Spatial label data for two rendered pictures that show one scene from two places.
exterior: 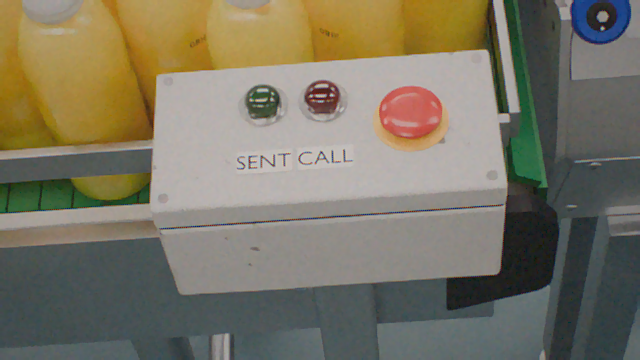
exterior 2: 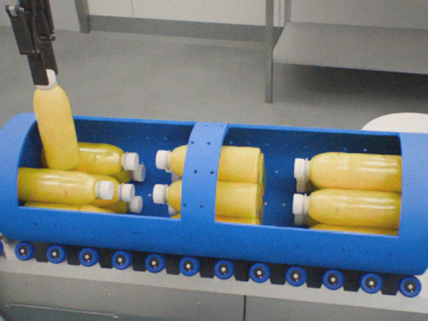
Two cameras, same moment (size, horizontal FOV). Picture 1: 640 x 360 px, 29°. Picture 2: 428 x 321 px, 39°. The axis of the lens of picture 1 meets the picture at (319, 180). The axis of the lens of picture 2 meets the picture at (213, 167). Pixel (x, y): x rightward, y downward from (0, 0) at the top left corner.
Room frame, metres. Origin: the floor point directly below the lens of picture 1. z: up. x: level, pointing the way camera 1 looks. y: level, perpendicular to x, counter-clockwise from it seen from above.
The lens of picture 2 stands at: (-0.37, -0.85, 1.87)
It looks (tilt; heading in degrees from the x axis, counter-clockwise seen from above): 35 degrees down; 7
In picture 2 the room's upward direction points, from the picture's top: 3 degrees counter-clockwise
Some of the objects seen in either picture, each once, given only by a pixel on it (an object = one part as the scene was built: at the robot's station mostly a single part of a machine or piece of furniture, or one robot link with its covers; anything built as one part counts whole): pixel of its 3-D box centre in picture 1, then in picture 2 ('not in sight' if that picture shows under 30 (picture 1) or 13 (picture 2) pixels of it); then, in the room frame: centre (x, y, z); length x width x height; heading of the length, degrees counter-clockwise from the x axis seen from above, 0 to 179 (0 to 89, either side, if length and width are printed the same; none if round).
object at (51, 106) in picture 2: not in sight; (55, 123); (0.69, -0.40, 1.24); 0.07 x 0.07 x 0.20
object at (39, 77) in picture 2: not in sight; (37, 68); (0.67, -0.40, 1.37); 0.03 x 0.01 x 0.07; 85
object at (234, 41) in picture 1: (265, 72); not in sight; (0.56, 0.03, 1.00); 0.07 x 0.07 x 0.20
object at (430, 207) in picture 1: (330, 174); not in sight; (0.43, -0.01, 1.05); 0.20 x 0.10 x 0.10; 85
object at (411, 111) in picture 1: (410, 114); not in sight; (0.43, -0.06, 1.11); 0.04 x 0.04 x 0.01
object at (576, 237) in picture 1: (579, 254); not in sight; (0.77, -0.31, 0.31); 0.06 x 0.06 x 0.63; 85
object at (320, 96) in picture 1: (322, 95); not in sight; (0.45, -0.01, 1.11); 0.02 x 0.02 x 0.01
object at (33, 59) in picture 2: not in sight; (31, 59); (0.65, -0.39, 1.40); 0.03 x 0.01 x 0.05; 175
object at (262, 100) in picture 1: (262, 100); not in sight; (0.45, 0.03, 1.11); 0.02 x 0.02 x 0.01
